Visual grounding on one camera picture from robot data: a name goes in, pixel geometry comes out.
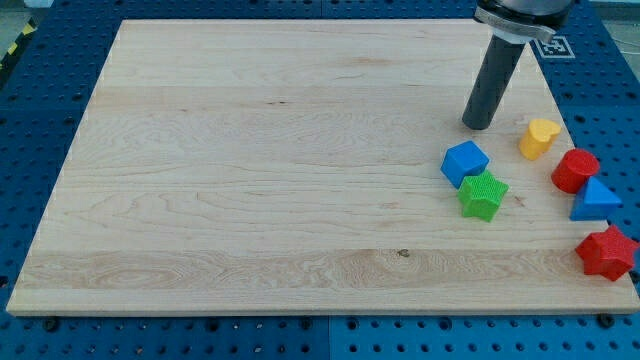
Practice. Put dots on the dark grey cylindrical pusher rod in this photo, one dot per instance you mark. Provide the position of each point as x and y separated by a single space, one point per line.
499 63

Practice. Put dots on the blue triangle block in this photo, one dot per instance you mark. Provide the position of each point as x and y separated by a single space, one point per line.
594 201

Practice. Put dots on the red cylinder block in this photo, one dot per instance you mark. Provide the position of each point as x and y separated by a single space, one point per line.
574 169

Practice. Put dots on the blue cube block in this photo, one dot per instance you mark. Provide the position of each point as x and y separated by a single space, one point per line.
461 160

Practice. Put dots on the white fiducial marker tag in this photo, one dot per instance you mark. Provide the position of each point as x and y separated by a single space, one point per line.
556 48

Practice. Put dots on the yellow heart block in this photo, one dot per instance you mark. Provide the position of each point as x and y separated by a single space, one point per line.
538 138

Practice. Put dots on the light wooden board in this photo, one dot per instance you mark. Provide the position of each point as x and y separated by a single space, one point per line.
254 167

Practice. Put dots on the red star block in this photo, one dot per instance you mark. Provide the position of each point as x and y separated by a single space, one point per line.
609 253

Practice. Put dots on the green star block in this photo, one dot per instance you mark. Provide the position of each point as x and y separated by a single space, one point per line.
481 195

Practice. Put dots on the black board stop bolt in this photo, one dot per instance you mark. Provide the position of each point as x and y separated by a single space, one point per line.
51 324
605 320

